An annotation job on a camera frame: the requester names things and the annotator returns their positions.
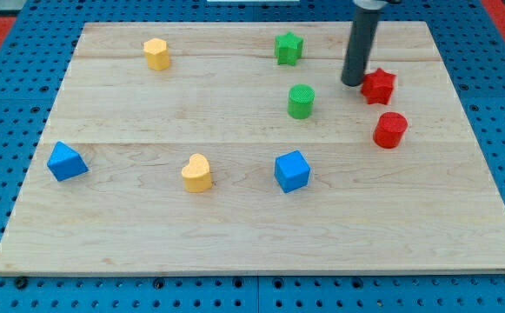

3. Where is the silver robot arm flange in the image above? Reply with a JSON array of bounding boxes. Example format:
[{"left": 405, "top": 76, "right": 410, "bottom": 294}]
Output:
[{"left": 353, "top": 0, "right": 402, "bottom": 10}]

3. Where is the green star block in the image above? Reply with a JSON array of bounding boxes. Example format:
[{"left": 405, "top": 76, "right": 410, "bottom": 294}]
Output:
[{"left": 274, "top": 31, "right": 304, "bottom": 66}]

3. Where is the red star block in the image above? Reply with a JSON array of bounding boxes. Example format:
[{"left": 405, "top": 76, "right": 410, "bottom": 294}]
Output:
[{"left": 361, "top": 68, "right": 396, "bottom": 105}]

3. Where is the blue cube block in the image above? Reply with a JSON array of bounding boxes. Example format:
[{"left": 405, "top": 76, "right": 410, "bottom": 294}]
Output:
[{"left": 274, "top": 150, "right": 310, "bottom": 193}]

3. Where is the yellow heart block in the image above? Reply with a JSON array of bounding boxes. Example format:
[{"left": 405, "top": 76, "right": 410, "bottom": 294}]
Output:
[{"left": 181, "top": 153, "right": 213, "bottom": 193}]

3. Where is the green cylinder block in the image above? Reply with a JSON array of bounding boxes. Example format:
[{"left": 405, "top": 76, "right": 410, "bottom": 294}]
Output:
[{"left": 287, "top": 84, "right": 316, "bottom": 119}]

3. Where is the light wooden board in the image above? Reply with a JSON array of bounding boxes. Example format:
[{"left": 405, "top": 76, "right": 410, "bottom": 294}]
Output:
[{"left": 0, "top": 22, "right": 505, "bottom": 277}]

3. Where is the red cylinder block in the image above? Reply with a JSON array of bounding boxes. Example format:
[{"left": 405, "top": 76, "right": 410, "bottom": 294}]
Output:
[{"left": 373, "top": 112, "right": 409, "bottom": 149}]

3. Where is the yellow hexagon block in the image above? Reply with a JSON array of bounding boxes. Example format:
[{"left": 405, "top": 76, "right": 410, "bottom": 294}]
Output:
[{"left": 143, "top": 38, "right": 170, "bottom": 71}]

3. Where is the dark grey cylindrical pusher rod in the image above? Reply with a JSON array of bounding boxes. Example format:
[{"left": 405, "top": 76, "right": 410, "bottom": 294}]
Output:
[{"left": 341, "top": 4, "right": 380, "bottom": 87}]

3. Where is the blue triangle block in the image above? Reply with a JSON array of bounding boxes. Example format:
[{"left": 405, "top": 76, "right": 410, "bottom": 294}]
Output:
[{"left": 47, "top": 141, "right": 89, "bottom": 182}]

